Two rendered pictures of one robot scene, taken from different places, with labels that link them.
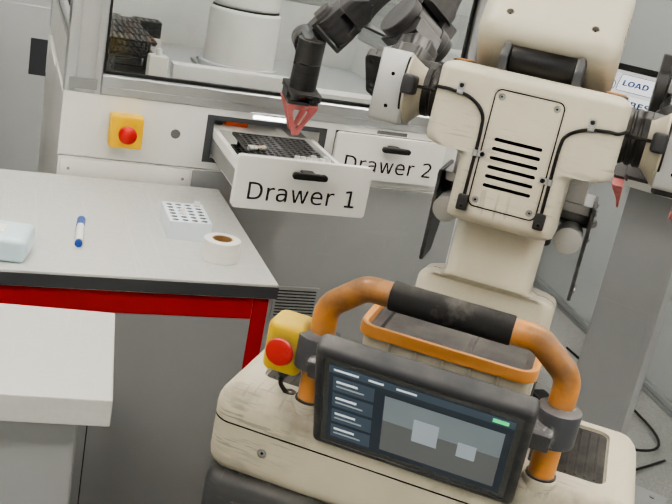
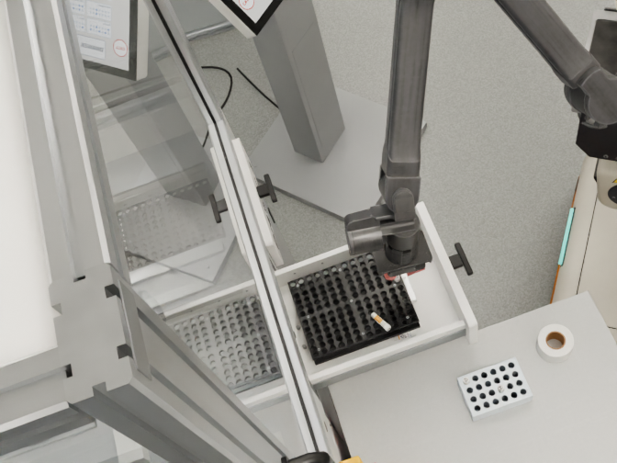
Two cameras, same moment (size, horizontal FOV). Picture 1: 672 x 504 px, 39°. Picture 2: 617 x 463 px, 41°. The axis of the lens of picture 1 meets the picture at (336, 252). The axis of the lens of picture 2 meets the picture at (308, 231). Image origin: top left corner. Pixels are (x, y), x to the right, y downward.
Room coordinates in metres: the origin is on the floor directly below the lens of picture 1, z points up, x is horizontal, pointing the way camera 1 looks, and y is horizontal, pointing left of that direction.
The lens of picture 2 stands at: (1.85, 0.77, 2.41)
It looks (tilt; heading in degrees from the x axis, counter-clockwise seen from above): 61 degrees down; 294
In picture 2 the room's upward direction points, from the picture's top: 22 degrees counter-clockwise
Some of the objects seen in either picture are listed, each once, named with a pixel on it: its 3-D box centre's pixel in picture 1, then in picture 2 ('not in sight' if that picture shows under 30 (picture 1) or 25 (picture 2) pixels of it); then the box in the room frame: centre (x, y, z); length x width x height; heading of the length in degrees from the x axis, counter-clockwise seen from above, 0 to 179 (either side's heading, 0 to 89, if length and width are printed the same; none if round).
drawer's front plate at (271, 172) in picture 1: (302, 186); (445, 272); (1.90, 0.09, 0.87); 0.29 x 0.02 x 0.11; 111
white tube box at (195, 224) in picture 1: (185, 221); (494, 389); (1.81, 0.31, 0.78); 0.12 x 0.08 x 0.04; 21
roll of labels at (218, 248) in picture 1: (221, 248); (555, 344); (1.69, 0.21, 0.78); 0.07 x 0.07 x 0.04
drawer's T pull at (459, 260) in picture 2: (308, 175); (457, 261); (1.88, 0.08, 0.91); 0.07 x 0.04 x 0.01; 111
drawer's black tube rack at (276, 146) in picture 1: (278, 161); (353, 306); (2.09, 0.17, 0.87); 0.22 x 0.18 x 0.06; 21
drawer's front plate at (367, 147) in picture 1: (388, 159); (257, 201); (2.32, -0.08, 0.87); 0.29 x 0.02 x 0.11; 111
